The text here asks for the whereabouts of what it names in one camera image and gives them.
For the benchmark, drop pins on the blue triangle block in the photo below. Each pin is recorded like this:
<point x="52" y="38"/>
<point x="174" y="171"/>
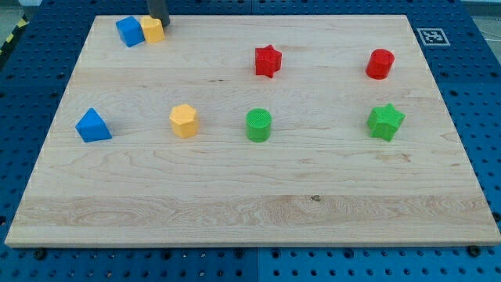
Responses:
<point x="92" y="127"/>

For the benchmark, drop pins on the blue cube block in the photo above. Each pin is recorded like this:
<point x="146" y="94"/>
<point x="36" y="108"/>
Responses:
<point x="130" y="31"/>

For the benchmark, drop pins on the light wooden board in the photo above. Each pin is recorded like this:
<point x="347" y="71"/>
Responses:
<point x="319" y="180"/>

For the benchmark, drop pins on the green cylinder block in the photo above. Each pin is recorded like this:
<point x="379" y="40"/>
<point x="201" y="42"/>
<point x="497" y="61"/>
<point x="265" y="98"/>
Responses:
<point x="258" y="125"/>

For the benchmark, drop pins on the yellow hexagon block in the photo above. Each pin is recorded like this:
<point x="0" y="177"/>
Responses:
<point x="184" y="121"/>

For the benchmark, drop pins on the red star block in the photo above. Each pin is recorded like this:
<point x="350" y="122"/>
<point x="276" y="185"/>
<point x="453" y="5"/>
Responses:
<point x="267" y="61"/>

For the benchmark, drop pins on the green star block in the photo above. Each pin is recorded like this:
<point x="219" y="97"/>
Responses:
<point x="384" y="122"/>

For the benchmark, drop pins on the yellow pentagon block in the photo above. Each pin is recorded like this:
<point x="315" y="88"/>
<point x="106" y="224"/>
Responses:
<point x="152" y="29"/>

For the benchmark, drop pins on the red cylinder block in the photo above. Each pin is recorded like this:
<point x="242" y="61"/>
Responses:
<point x="380" y="63"/>

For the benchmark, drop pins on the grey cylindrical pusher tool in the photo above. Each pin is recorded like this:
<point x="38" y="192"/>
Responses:
<point x="158" y="9"/>

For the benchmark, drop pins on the white fiducial marker tag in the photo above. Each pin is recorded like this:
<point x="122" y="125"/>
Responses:
<point x="432" y="37"/>

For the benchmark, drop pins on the black yellow hazard tape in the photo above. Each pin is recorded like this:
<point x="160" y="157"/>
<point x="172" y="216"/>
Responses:
<point x="14" y="36"/>

